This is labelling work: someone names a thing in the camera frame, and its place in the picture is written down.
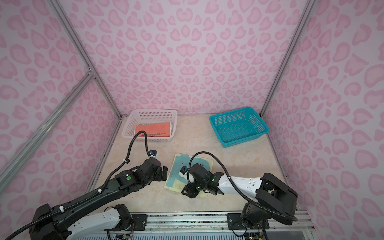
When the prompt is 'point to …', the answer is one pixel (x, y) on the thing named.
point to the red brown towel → (158, 129)
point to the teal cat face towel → (174, 181)
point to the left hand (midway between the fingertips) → (163, 169)
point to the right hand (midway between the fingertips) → (184, 190)
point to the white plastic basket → (147, 116)
